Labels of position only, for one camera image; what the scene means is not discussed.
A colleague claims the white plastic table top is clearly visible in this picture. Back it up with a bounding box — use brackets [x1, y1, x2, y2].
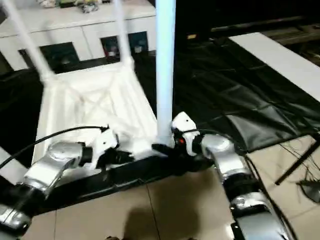
[32, 58, 174, 171]

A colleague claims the white plastic table leg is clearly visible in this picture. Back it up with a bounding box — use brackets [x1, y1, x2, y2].
[113, 0, 136, 68]
[1, 0, 55, 80]
[154, 0, 177, 147]
[0, 145, 29, 182]

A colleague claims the black work mat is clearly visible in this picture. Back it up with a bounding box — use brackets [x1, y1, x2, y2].
[0, 34, 320, 216]

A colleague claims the white side table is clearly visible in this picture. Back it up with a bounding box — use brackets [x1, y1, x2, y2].
[228, 31, 320, 98]

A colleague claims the black tripod base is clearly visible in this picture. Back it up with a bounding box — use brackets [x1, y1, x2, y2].
[296, 178, 320, 203]

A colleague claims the white sideboard cabinet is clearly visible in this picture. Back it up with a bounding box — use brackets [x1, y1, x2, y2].
[0, 2, 158, 72]

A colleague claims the dark low bench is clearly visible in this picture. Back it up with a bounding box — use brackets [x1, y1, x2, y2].
[211, 16, 320, 46]

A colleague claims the grey tangled bundle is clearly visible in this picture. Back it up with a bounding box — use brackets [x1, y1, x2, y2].
[78, 2, 100, 15]

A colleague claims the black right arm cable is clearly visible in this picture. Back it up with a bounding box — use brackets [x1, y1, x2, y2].
[183, 128, 297, 240]

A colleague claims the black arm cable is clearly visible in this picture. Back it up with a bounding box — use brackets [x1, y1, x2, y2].
[0, 125, 110, 168]
[183, 128, 297, 240]

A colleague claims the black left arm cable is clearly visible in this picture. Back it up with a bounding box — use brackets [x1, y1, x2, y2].
[0, 125, 110, 168]

